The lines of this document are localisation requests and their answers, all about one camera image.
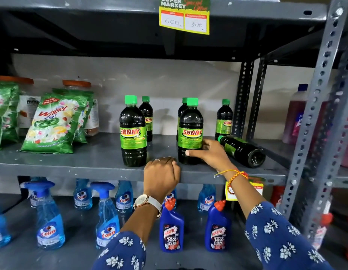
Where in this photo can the yellow green price tag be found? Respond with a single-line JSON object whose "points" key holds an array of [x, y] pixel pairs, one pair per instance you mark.
{"points": [[258, 186], [185, 18]]}

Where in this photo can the grey metal rack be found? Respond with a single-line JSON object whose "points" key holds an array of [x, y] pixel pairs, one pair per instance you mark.
{"points": [[275, 154]]}

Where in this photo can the blue floral top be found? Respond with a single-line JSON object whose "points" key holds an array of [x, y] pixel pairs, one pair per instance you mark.
{"points": [[275, 236]]}

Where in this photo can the grey metal shelf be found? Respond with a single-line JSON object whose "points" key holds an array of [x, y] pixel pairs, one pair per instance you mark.
{"points": [[78, 163]]}

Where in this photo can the blue toilet cleaner bottle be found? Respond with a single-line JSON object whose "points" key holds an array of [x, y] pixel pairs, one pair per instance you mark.
{"points": [[217, 230], [171, 230]]}

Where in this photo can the person's right hand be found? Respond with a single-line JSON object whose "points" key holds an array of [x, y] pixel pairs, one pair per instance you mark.
{"points": [[214, 154]]}

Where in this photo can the person's left hand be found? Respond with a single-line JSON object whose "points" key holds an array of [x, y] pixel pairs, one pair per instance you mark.
{"points": [[161, 179]]}

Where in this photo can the person's right forearm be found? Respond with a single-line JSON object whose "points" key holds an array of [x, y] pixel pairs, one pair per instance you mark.
{"points": [[244, 194]]}

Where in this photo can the group of blue Colin sprays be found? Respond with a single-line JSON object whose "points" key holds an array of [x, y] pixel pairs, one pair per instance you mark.
{"points": [[50, 230]]}

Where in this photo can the green bottle dark liquid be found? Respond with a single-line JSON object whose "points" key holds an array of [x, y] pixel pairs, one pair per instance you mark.
{"points": [[190, 123], [244, 150], [133, 129]]}

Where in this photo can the clear jar orange lid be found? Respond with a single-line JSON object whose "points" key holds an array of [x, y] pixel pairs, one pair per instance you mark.
{"points": [[27, 106], [93, 120]]}

